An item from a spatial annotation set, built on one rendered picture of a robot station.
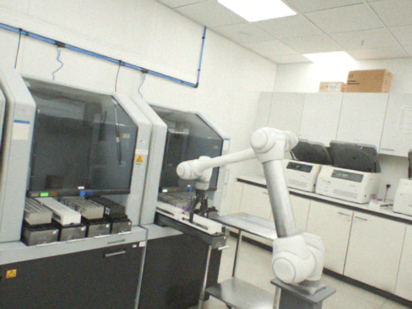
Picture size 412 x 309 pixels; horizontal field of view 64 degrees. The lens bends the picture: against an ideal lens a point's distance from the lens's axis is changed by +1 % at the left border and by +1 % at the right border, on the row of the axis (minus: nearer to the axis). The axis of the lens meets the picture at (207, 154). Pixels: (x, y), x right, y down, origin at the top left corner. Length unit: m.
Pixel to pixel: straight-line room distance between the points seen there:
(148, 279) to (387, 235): 2.58
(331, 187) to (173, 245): 2.29
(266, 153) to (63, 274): 1.27
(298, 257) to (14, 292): 1.38
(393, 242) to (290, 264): 2.52
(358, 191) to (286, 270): 2.57
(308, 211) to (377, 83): 1.74
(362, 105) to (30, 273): 3.78
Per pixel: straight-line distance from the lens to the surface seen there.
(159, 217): 2.37
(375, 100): 4.39
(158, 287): 2.52
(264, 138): 1.60
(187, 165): 1.93
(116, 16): 3.44
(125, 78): 3.42
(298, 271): 1.60
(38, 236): 1.90
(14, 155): 1.86
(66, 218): 1.97
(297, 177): 4.32
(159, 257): 2.41
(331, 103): 4.55
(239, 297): 2.61
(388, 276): 4.09
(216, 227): 2.08
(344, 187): 4.10
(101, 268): 2.15
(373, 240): 4.06
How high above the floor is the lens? 1.40
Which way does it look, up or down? 3 degrees down
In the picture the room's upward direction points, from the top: 8 degrees clockwise
